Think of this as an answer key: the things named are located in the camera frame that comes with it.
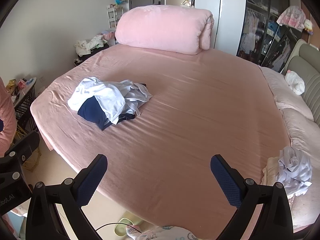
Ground white wardrobe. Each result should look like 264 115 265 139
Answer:
195 0 248 57

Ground white jacket with navy trim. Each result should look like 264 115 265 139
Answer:
67 77 127 125

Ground pale pink quilted bedspread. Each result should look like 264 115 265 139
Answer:
259 65 320 233

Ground black glass wardrobe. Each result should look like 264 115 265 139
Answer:
236 0 304 73

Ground grey padded headboard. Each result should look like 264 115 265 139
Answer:
281 39 320 128

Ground pink printed garment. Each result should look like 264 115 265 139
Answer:
276 5 307 30

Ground green slipper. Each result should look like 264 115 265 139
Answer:
122 210 145 228
114 219 133 238

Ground pile of pale clothes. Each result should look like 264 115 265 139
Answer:
74 30 117 57

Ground lavender crumpled garment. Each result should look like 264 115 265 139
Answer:
276 145 313 197

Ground wire side table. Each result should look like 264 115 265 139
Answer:
10 77 42 173

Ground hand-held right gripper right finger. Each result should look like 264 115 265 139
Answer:
210 154 293 240

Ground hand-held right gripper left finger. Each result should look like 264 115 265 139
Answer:
26 154 108 240

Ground pink folded duvet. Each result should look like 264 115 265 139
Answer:
115 4 215 55

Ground white plush toy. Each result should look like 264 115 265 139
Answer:
285 69 305 96

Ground navy pants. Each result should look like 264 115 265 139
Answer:
77 95 137 131

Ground pink bed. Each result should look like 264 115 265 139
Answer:
30 44 294 230

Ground white shelf rack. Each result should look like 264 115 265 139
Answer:
107 4 124 32

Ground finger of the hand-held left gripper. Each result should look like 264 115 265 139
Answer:
4 130 40 167

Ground yellow white plush duck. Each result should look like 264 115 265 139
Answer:
303 19 314 35

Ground black cable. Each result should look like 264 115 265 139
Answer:
96 223 143 233

